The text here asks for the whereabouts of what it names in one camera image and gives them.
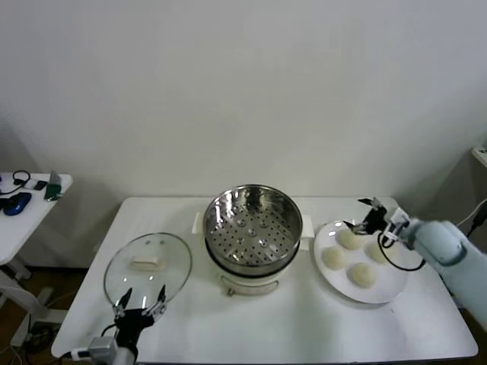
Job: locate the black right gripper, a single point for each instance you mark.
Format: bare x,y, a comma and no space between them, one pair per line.
374,220

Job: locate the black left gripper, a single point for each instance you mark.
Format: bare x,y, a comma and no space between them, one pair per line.
131,323

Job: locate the white steamed baozi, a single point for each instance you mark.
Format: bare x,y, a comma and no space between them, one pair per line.
362,274
351,240
376,252
333,258

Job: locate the round glass pot lid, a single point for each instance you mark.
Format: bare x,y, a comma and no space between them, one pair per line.
146,263

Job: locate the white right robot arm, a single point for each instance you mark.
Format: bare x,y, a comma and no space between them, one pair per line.
441,243

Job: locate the stainless steel steamer basket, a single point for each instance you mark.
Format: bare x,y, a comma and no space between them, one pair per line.
228,213

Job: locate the white round plate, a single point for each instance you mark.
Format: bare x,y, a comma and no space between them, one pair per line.
380,289

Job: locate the white electric cooker base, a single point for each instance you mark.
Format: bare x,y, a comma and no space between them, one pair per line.
247,284

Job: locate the white side table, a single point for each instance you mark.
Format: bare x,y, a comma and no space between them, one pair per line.
34,220

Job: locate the green clamp tool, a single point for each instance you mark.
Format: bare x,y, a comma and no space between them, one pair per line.
53,188

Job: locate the small white black device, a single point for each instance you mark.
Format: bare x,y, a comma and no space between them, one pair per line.
36,185

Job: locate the blue computer mouse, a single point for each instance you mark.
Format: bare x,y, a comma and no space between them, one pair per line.
17,203

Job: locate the black headset loop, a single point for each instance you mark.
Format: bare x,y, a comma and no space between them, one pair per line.
16,174

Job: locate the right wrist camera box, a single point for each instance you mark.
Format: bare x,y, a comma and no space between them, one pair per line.
398,218

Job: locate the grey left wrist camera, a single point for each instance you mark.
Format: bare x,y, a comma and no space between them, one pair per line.
102,346

